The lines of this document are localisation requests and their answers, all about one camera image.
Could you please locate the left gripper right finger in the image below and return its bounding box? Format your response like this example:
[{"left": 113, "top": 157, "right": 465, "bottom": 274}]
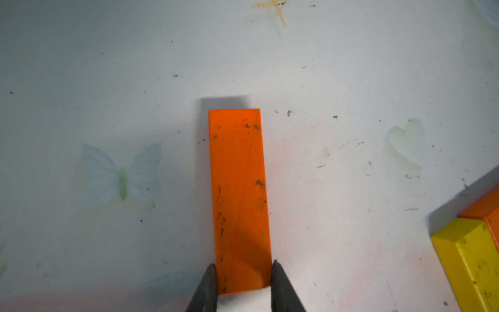
[{"left": 270, "top": 260, "right": 306, "bottom": 312}]

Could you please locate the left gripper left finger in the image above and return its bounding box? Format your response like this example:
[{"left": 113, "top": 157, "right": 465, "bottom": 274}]
[{"left": 185, "top": 263, "right": 218, "bottom": 312}]

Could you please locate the orange block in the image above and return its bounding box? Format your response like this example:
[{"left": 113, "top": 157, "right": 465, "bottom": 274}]
[
  {"left": 209, "top": 109, "right": 272, "bottom": 295},
  {"left": 459, "top": 187, "right": 499, "bottom": 249}
]

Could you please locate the yellow block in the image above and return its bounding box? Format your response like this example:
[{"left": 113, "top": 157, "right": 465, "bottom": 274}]
[{"left": 431, "top": 218, "right": 498, "bottom": 311}]

